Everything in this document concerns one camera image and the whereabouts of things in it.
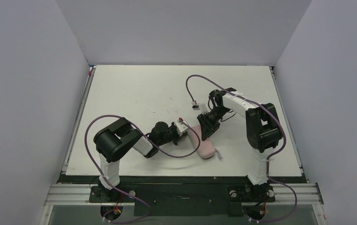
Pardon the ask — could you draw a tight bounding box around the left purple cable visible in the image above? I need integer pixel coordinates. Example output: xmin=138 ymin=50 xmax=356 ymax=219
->
xmin=84 ymin=115 xmax=201 ymax=224

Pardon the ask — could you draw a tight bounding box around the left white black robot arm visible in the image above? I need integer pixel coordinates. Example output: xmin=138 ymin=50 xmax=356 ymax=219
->
xmin=93 ymin=118 xmax=187 ymax=191

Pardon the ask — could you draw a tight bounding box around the purple cable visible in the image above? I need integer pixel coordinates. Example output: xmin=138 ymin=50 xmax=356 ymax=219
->
xmin=84 ymin=115 xmax=201 ymax=224
xmin=186 ymin=74 xmax=298 ymax=224

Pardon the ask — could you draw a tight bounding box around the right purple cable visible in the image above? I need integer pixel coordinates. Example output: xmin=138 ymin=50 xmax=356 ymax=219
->
xmin=186 ymin=74 xmax=298 ymax=224

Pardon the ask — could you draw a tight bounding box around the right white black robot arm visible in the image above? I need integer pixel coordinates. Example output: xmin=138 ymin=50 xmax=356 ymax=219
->
xmin=197 ymin=88 xmax=283 ymax=186

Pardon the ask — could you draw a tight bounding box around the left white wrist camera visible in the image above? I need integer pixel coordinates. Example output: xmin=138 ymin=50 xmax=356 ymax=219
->
xmin=174 ymin=118 xmax=188 ymax=136

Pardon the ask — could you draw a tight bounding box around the pink umbrella case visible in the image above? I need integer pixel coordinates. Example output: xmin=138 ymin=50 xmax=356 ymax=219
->
xmin=188 ymin=125 xmax=223 ymax=160

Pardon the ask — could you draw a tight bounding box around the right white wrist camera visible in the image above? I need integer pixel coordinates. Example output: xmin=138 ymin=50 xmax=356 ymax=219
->
xmin=192 ymin=101 xmax=208 ymax=113

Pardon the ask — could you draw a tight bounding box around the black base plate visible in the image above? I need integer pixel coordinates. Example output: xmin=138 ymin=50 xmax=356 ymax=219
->
xmin=46 ymin=176 xmax=306 ymax=220

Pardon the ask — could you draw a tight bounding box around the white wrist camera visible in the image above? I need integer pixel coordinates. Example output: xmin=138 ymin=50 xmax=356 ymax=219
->
xmin=174 ymin=118 xmax=188 ymax=136
xmin=192 ymin=101 xmax=208 ymax=113

